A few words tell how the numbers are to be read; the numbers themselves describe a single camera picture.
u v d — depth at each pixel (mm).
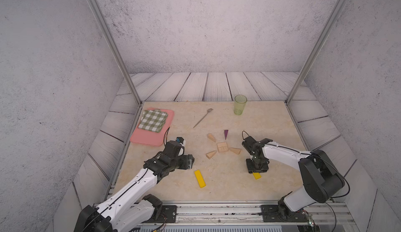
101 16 784
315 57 936
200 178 847
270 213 725
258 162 737
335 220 712
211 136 1003
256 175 847
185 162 716
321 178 444
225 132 1016
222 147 959
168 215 728
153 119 1098
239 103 1101
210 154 919
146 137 1031
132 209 571
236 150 927
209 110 1149
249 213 744
